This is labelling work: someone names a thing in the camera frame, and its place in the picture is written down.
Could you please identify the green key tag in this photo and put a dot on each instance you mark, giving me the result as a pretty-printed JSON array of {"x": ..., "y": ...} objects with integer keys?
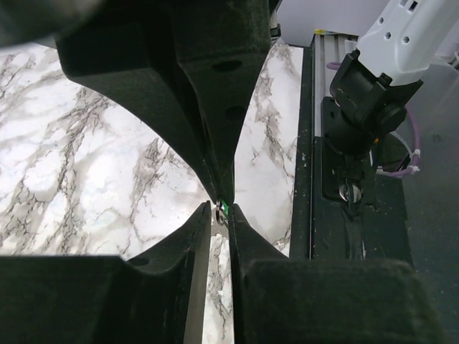
[{"x": 224, "y": 208}]

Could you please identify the black mounting base plate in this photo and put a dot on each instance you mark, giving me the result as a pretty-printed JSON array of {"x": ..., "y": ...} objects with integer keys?
[{"x": 344, "y": 207}]

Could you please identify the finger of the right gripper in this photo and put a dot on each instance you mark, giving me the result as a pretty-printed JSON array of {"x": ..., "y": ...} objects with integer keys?
[
  {"x": 126, "y": 53},
  {"x": 221, "y": 46}
]

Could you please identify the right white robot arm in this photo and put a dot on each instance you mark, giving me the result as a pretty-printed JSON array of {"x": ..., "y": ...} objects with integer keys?
[{"x": 400, "y": 43}]

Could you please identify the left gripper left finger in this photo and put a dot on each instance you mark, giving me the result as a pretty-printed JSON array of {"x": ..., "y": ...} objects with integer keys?
[{"x": 156, "y": 297}]

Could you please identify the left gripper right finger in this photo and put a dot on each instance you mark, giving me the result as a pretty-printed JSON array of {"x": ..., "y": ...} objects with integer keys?
[{"x": 281, "y": 300}]

